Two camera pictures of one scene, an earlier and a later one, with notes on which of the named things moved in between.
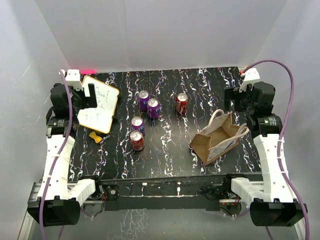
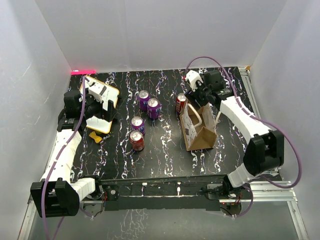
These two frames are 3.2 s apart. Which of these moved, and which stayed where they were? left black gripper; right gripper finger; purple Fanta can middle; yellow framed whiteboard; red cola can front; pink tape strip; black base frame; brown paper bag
Moved: brown paper bag; right gripper finger; left black gripper
Stayed: yellow framed whiteboard; pink tape strip; red cola can front; black base frame; purple Fanta can middle
